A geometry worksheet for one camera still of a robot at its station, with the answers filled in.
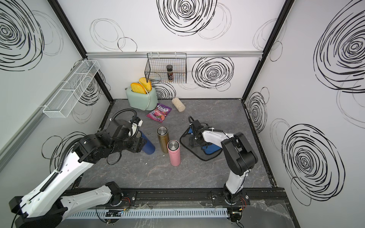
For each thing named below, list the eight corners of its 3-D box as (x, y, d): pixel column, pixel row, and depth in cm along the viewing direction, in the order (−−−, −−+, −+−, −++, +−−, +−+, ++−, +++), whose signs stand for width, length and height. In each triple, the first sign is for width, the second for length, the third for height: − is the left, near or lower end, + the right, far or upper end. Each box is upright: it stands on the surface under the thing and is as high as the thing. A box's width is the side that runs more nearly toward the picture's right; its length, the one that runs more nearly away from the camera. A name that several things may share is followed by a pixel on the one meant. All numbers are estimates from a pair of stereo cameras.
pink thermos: (170, 166, 87) (166, 150, 69) (170, 156, 91) (167, 139, 73) (180, 166, 87) (179, 150, 69) (180, 156, 91) (179, 139, 73)
